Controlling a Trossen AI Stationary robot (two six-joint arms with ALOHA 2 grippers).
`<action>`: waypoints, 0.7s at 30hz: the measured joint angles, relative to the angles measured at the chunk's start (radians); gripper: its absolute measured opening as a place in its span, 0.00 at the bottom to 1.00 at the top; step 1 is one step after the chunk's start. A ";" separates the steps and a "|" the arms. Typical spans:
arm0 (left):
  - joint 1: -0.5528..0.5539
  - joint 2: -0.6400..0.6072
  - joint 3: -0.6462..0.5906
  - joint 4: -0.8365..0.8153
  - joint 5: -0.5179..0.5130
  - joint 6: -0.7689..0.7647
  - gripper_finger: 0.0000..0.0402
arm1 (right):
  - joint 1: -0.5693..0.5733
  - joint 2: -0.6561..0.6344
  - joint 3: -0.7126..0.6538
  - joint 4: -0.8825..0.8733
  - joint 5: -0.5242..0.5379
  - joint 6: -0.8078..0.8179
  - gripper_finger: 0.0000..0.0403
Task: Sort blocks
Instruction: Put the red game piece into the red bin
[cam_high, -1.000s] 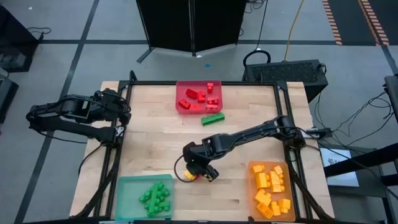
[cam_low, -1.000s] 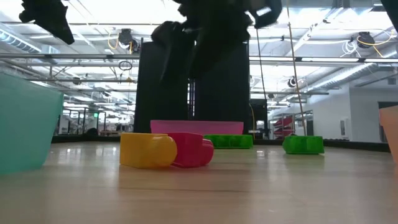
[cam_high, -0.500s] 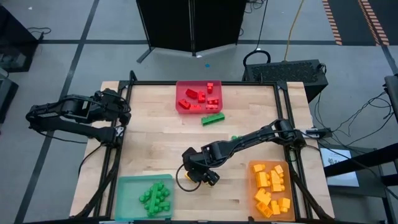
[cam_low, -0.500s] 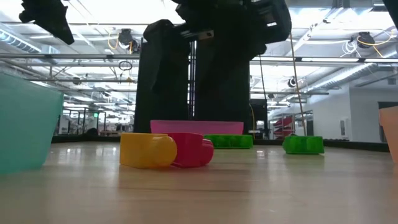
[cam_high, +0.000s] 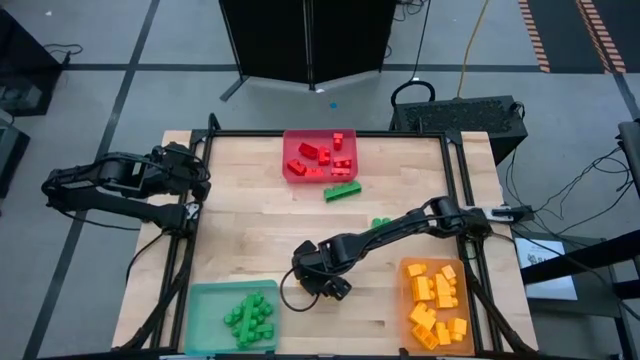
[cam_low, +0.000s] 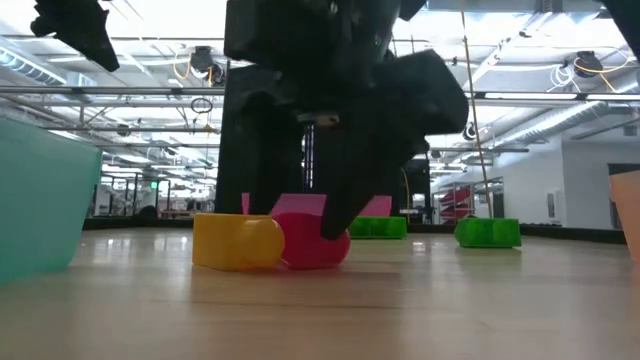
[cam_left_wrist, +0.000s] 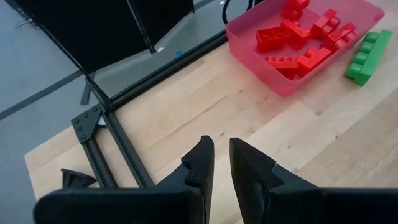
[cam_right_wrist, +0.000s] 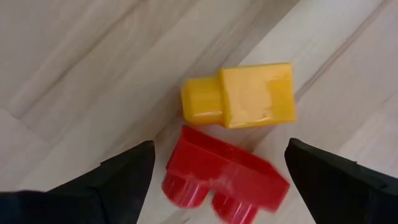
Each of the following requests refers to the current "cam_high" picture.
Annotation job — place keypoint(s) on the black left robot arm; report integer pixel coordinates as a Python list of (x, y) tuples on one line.
[(125, 210)]

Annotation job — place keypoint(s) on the red toy block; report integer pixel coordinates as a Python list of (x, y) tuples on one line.
[(340, 171), (308, 150), (296, 167), (315, 172), (338, 141), (324, 156), (342, 162)]

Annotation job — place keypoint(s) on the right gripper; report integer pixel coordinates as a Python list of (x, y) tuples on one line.
[(325, 260)]

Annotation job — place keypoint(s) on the green translucent plastic bin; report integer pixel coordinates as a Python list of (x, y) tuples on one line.
[(205, 320)]

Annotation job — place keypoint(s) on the black floor furniture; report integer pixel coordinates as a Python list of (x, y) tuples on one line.
[(25, 60)]

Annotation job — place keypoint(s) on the orange translucent plastic bin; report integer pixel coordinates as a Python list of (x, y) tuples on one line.
[(462, 300)]

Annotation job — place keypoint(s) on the grey black floor cart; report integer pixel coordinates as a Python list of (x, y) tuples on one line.
[(12, 155)]

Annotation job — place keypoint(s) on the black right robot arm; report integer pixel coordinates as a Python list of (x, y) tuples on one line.
[(400, 230)]

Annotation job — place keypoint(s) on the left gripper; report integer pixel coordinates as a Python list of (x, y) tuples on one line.
[(177, 165)]

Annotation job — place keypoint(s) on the black power adapter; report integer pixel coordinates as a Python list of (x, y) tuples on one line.
[(515, 214)]

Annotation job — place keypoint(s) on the black aluminium table frame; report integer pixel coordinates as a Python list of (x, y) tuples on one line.
[(250, 134)]

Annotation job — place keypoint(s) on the black neighbouring station frame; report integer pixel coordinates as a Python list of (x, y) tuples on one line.
[(580, 256)]

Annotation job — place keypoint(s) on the white printed paper sheet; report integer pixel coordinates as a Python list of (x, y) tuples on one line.
[(545, 280)]

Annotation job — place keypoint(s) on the red translucent plastic bin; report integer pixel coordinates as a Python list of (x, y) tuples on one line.
[(292, 142)]

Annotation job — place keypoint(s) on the black perforated computer case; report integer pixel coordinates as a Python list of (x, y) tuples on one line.
[(460, 117)]

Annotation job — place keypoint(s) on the black folding partition screen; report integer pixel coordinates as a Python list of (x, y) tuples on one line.
[(280, 40)]

